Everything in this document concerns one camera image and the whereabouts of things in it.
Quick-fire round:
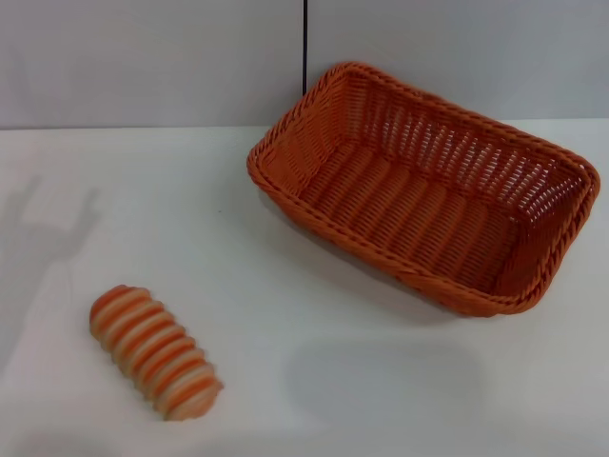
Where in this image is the orange woven plastic basket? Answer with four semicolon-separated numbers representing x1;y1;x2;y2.
246;60;601;316

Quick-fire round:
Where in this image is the orange striped toy bread loaf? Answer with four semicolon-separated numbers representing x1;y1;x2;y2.
88;284;225;423

